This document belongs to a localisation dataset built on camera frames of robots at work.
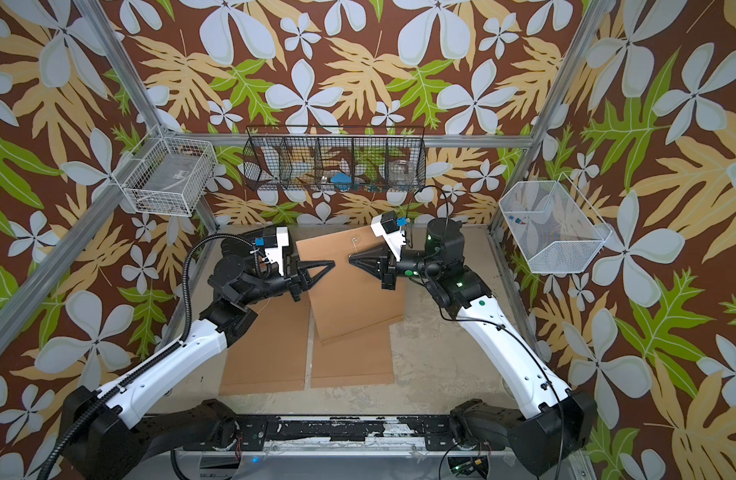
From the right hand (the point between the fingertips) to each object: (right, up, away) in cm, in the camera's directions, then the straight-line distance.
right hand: (353, 261), depth 61 cm
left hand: (-4, 0, +1) cm, 4 cm away
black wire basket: (-8, +34, +36) cm, 50 cm away
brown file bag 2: (-25, -28, +28) cm, 47 cm away
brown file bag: (+2, -29, +25) cm, 38 cm away
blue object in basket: (-5, +25, +33) cm, 42 cm away
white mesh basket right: (+56, +10, +23) cm, 62 cm away
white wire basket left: (-56, +25, +24) cm, 66 cm away
